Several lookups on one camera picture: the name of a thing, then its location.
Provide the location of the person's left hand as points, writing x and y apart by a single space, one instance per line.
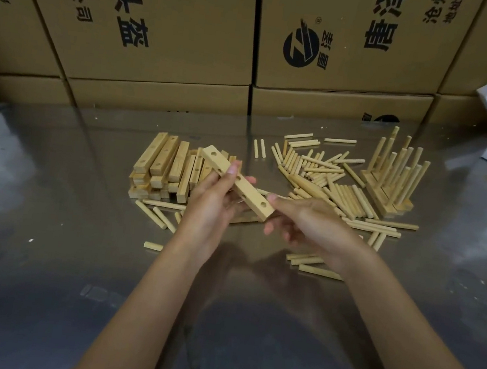
203 217

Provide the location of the person's right hand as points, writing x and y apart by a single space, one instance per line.
326 233

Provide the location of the pile of wooden dowels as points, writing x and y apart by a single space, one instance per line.
349 196

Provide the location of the pile of drilled wooden bars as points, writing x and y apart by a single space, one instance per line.
151 152

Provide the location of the person's right forearm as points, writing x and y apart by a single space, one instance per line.
418 348

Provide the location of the person's left forearm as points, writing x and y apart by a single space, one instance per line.
136 320

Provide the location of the clear tape patch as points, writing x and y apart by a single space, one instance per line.
99 295

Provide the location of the shiny metal table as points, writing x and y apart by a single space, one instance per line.
42 218

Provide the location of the stack of brown cardboard boxes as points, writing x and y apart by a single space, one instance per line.
192 28

